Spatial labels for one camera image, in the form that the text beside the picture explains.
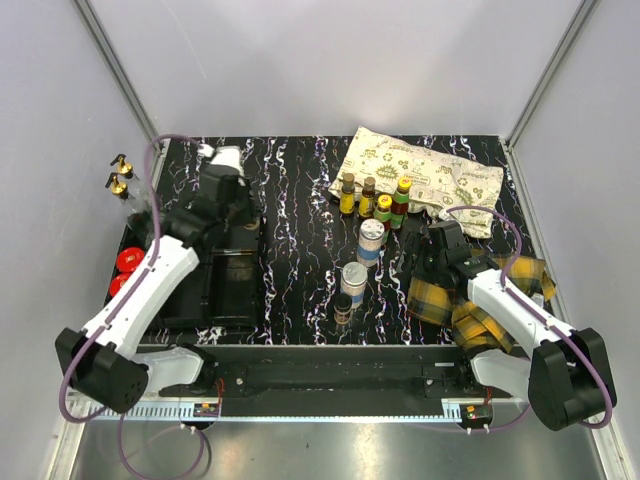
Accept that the sago jar silver lid near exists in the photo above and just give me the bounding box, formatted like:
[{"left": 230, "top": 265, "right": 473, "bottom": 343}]
[{"left": 340, "top": 261, "right": 368, "bottom": 308}]

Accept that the tall green label sauce bottle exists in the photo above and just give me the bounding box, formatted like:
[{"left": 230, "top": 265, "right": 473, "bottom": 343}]
[{"left": 390, "top": 176, "right": 412, "bottom": 230}]

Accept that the yellow plaid cloth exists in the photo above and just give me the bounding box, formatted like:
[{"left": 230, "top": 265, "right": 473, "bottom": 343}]
[{"left": 408, "top": 256, "right": 556, "bottom": 353}]

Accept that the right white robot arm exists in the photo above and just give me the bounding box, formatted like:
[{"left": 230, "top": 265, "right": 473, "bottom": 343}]
[{"left": 403, "top": 221, "right": 617, "bottom": 431}]

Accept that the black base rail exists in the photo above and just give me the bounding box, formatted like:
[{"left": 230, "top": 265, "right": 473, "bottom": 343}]
[{"left": 199, "top": 343, "right": 501, "bottom": 419}]

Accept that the sago jar silver lid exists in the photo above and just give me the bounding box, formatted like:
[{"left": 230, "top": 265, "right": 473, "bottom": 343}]
[
  {"left": 357, "top": 218, "right": 386, "bottom": 268},
  {"left": 340, "top": 261, "right": 368, "bottom": 308}
]

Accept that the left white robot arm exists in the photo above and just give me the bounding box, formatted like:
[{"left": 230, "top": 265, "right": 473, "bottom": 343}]
[{"left": 55, "top": 163, "right": 257, "bottom": 422}]

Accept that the cream printed cloth bag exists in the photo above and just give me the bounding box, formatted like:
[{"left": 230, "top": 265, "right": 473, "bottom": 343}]
[{"left": 329, "top": 127, "right": 504, "bottom": 239}]

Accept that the red lid chili jar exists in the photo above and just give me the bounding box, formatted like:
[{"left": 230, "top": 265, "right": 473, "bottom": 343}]
[
  {"left": 116, "top": 247, "right": 145, "bottom": 273},
  {"left": 108, "top": 272, "right": 132, "bottom": 298}
]

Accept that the sago jar silver lid far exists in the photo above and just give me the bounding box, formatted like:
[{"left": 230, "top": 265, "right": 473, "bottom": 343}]
[{"left": 357, "top": 218, "right": 386, "bottom": 268}]

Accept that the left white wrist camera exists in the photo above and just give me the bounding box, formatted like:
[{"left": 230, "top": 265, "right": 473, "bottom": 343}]
[{"left": 197, "top": 143, "right": 244, "bottom": 177}]

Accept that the clear pump bottle gold top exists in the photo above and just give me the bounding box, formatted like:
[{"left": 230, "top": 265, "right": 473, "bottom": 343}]
[{"left": 105, "top": 154, "right": 151, "bottom": 220}]

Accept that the short green label sauce bottle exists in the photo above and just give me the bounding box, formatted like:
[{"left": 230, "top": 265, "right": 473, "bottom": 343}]
[{"left": 374, "top": 194, "right": 392, "bottom": 223}]

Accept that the small dark spice jar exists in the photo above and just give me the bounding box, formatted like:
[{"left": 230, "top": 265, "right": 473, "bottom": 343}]
[{"left": 334, "top": 293, "right": 353, "bottom": 325}]

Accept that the black compartment organizer tray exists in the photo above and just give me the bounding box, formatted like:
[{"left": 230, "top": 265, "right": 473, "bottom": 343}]
[{"left": 107, "top": 214, "right": 266, "bottom": 330}]

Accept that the yellow label bottle brown cap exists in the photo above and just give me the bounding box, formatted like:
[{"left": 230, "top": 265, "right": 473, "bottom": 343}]
[{"left": 339, "top": 172, "right": 355, "bottom": 216}]

